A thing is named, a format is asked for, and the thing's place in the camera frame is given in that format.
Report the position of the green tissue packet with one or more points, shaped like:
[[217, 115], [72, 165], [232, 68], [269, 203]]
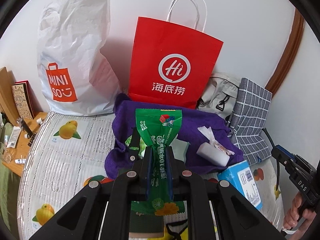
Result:
[[134, 145]]

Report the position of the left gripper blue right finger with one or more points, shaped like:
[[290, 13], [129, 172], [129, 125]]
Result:
[[169, 162]]

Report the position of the white foam sponge block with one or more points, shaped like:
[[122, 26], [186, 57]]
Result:
[[213, 154]]

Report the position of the green snack packet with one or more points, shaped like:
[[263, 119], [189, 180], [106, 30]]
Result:
[[158, 128]]

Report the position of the brown wooden door frame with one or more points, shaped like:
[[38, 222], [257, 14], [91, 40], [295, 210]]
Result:
[[289, 54]]

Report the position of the fruit print tablecloth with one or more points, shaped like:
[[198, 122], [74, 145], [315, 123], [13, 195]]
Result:
[[56, 168]]

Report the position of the person's right hand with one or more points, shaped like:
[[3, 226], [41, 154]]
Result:
[[292, 216]]

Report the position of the red Haidilao paper bag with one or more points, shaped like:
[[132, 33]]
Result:
[[171, 63]]

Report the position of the white cream tube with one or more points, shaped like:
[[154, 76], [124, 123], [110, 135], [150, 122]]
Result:
[[20, 161]]

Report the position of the beige canvas backpack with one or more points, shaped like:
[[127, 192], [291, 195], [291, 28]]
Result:
[[220, 95]]

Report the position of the wooden side table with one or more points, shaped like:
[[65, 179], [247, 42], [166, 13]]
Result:
[[22, 148]]

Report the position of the blue tissue pack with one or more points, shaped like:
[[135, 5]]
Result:
[[241, 177]]

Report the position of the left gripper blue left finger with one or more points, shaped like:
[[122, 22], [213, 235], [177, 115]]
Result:
[[149, 156]]

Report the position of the blue grid plaid cushion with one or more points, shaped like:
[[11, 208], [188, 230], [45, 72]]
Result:
[[248, 120]]

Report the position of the wooden bed headboard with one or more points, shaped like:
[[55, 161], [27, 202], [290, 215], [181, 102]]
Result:
[[7, 99]]

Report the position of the fruit print sachet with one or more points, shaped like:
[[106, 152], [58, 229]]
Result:
[[208, 133]]

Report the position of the white Miniso plastic bag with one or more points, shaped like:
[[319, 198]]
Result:
[[76, 77]]

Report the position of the patterned notebook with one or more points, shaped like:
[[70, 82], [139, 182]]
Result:
[[22, 99]]

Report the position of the dark green rectangular box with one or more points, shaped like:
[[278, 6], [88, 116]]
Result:
[[143, 221]]

